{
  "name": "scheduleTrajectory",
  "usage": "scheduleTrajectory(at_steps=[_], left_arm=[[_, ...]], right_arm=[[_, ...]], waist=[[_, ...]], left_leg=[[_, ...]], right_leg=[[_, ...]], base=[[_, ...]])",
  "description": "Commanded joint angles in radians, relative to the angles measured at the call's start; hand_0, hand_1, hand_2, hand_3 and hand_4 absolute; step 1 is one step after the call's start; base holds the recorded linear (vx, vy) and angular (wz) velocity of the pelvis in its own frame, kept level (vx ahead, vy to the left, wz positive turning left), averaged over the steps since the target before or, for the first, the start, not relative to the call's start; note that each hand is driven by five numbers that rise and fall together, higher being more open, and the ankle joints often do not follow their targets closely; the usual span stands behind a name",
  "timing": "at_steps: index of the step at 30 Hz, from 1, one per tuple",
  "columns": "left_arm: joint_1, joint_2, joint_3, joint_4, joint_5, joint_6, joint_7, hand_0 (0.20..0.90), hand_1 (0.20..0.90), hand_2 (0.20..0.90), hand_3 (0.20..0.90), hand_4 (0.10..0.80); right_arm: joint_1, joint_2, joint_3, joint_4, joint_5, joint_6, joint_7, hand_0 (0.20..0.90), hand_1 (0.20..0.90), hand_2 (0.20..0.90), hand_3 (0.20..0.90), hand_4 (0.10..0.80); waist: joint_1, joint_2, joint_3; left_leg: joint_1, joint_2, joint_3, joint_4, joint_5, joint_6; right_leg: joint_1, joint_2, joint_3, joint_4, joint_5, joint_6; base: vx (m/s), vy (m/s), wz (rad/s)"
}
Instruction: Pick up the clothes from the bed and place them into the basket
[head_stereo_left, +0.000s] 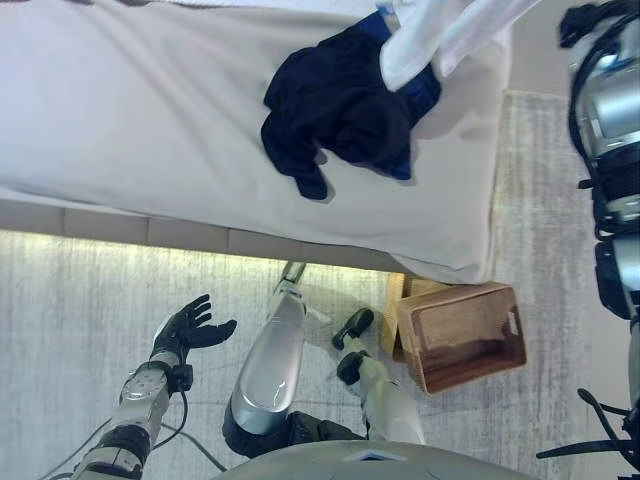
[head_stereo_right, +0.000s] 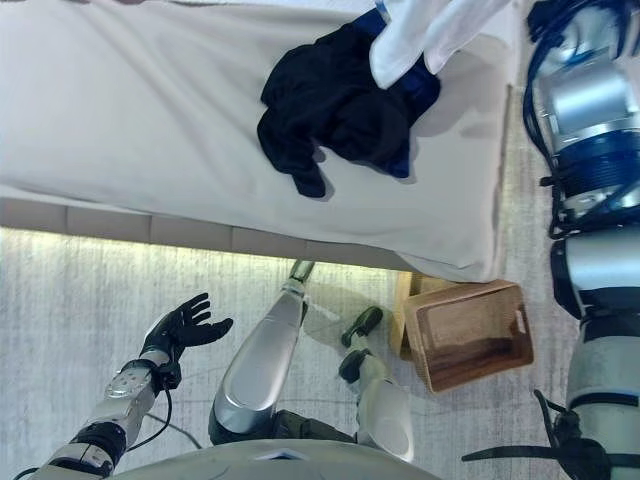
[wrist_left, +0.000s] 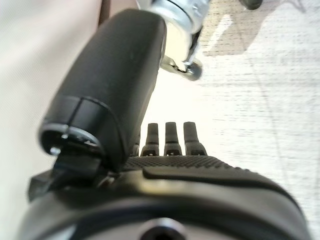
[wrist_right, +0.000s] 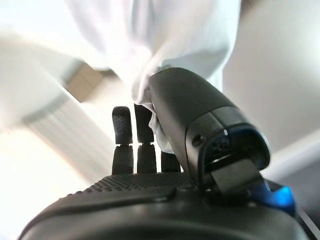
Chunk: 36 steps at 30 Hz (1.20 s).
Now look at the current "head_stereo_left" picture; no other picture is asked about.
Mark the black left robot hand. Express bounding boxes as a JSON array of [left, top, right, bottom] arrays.
[[149, 293, 239, 364]]

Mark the black garment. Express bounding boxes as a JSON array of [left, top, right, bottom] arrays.
[[259, 12, 444, 201]]

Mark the white garment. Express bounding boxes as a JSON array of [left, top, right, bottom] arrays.
[[378, 0, 544, 94]]

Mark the blue clothing tag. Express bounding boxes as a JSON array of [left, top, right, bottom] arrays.
[[376, 1, 402, 31]]

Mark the brown woven laundry basket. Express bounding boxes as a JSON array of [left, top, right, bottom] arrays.
[[379, 272, 529, 397]]

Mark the large grey striped rug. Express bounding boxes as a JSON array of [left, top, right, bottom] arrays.
[[0, 89, 640, 480]]

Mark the grey robot torso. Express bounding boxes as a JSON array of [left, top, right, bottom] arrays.
[[214, 409, 544, 480]]

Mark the blue garment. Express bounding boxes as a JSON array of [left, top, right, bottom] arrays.
[[367, 12, 445, 182]]

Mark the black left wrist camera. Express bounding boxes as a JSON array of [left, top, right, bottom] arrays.
[[172, 364, 195, 393]]

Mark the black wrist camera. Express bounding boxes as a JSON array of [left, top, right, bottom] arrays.
[[172, 364, 195, 393], [557, 3, 603, 49]]

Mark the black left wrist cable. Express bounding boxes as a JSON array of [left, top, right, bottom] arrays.
[[49, 389, 229, 474]]

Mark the brown panelled bed frame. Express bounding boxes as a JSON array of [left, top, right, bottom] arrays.
[[0, 198, 402, 274]]

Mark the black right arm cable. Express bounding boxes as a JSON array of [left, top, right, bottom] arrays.
[[535, 387, 640, 462]]

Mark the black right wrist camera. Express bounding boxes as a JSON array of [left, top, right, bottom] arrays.
[[557, 3, 603, 49]]

